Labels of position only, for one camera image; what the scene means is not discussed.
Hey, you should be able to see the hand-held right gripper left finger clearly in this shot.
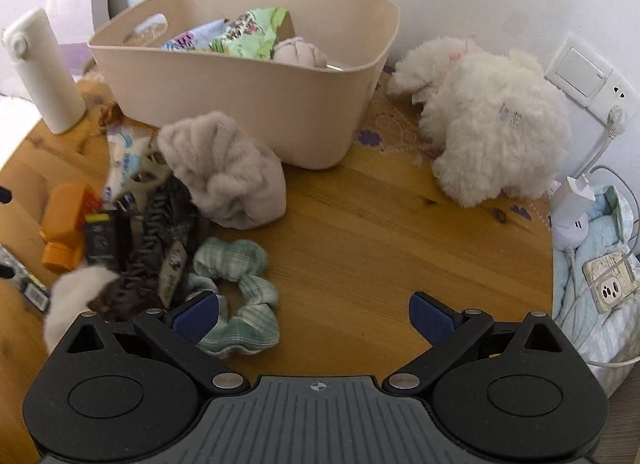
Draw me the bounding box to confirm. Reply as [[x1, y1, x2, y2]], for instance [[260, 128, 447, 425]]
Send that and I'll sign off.
[[62, 291, 251, 390]]

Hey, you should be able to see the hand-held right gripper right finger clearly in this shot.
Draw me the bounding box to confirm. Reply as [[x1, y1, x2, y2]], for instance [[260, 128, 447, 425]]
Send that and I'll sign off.
[[382, 291, 573, 390]]

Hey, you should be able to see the green plaid scrunchie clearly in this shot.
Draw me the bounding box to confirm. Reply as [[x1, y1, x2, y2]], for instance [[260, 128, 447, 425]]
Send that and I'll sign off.
[[187, 238, 281, 357]]

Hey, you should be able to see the dark brown scrunchie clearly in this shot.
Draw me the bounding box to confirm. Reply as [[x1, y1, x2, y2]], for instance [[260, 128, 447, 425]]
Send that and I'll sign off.
[[100, 179, 201, 322]]

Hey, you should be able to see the small black packet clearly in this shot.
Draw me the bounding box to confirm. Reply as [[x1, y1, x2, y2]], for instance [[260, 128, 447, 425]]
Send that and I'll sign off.
[[84, 211, 121, 265]]

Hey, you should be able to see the khaki hair claw clip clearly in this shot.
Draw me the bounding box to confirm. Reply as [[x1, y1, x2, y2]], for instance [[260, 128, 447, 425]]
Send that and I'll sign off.
[[117, 154, 173, 210]]

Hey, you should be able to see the beige fluffy scrunchie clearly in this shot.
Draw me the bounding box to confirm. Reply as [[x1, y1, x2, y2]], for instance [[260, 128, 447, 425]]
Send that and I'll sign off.
[[157, 111, 287, 230]]

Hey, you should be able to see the orange plastic bottle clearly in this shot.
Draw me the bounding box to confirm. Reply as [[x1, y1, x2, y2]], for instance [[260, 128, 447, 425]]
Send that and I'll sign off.
[[41, 183, 101, 272]]

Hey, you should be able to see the blue white tissue pack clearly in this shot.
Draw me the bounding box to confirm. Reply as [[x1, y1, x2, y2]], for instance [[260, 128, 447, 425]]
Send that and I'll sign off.
[[105, 126, 151, 205]]

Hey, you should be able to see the beige plastic storage bin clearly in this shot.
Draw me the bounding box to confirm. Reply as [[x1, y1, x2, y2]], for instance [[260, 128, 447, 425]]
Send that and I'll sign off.
[[87, 0, 401, 170]]

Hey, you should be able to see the white blue snack packet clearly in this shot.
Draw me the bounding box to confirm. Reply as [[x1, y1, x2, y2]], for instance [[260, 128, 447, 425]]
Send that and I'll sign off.
[[161, 19, 228, 51]]

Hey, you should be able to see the pink fluffy scrunchie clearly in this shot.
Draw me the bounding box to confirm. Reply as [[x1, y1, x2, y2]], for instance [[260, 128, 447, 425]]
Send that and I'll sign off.
[[274, 36, 328, 67]]

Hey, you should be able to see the light green snack packet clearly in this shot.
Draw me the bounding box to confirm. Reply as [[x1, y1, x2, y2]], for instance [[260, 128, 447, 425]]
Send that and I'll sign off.
[[210, 8, 288, 60]]

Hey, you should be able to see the wooden desktop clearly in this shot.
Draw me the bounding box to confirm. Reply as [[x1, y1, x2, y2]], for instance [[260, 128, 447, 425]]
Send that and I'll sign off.
[[0, 64, 557, 462]]

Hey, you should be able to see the white charger adapter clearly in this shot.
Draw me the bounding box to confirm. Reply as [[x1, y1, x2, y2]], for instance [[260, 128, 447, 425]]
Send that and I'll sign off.
[[550, 176, 596, 250]]

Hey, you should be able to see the white power strip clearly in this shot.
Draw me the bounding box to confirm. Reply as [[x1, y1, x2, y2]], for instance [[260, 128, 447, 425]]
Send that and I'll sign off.
[[582, 253, 640, 315]]

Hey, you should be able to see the white fluffy plush toy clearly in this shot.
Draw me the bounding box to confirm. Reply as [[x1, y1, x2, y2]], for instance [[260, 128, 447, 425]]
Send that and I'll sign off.
[[387, 36, 573, 209]]

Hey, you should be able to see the light blue blanket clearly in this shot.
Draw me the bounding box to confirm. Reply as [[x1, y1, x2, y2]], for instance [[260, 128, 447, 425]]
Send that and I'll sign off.
[[550, 184, 640, 395]]

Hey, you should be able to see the white thermos bottle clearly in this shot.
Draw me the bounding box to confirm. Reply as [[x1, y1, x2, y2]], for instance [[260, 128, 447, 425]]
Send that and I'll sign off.
[[1, 8, 87, 135]]

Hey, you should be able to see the white plug with cable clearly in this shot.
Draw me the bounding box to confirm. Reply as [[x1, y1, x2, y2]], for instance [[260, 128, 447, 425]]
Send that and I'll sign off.
[[575, 106, 628, 180]]

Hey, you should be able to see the white wall switch socket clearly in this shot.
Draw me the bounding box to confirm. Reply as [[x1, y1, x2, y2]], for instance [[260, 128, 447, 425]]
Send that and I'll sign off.
[[545, 31, 640, 117]]

